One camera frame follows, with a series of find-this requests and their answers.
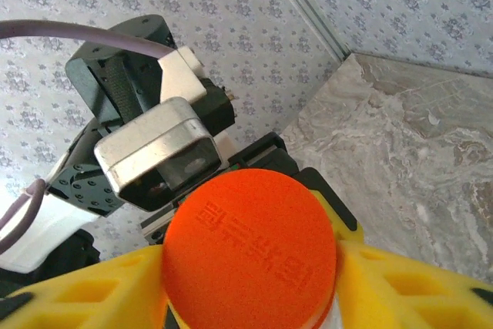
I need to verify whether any aluminium corner post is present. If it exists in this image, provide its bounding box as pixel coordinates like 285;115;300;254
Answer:
260;0;352;62

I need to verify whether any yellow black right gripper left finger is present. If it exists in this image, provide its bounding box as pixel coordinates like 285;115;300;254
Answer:
0;245;183;329

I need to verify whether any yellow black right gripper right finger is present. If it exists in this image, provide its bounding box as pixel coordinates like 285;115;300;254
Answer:
334;242;493;329

